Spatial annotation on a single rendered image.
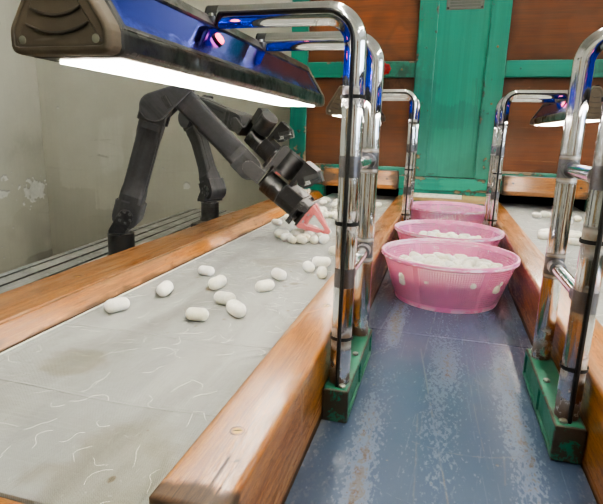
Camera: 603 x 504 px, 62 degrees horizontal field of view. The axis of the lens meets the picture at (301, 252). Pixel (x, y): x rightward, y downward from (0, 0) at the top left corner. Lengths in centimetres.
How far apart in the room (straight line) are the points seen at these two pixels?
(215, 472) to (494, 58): 187
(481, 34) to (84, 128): 240
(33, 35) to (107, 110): 302
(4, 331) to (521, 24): 188
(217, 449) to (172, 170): 289
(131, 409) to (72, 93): 314
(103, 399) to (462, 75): 179
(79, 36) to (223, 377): 35
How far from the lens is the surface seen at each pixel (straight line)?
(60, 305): 76
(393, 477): 54
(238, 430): 42
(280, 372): 51
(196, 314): 70
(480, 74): 208
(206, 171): 181
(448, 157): 206
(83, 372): 60
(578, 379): 58
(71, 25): 39
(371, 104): 68
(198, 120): 124
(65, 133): 359
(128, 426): 49
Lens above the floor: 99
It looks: 13 degrees down
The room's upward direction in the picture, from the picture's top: 2 degrees clockwise
